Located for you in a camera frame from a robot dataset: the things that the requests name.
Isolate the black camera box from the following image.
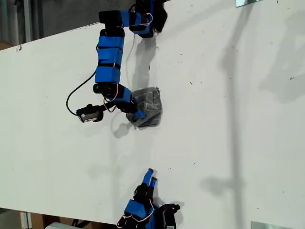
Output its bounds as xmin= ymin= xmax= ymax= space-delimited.
xmin=76 ymin=104 xmax=103 ymax=124
xmin=157 ymin=203 xmax=181 ymax=229

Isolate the black camera stalk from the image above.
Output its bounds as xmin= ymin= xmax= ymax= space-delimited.
xmin=101 ymin=101 xmax=117 ymax=112

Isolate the grey metal post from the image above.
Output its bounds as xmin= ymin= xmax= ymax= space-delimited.
xmin=23 ymin=0 xmax=32 ymax=45

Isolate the grey white-striped towel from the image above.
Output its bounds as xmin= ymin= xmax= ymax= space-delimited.
xmin=125 ymin=87 xmax=164 ymax=130

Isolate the black camera cable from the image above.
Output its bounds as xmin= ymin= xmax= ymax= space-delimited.
xmin=66 ymin=70 xmax=98 ymax=116

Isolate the steel bracket plate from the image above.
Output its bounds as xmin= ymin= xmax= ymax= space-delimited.
xmin=235 ymin=0 xmax=263 ymax=8

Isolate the white table leg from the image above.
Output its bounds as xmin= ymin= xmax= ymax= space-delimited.
xmin=20 ymin=211 xmax=33 ymax=229

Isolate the white container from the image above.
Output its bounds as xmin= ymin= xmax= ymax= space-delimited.
xmin=44 ymin=221 xmax=74 ymax=229

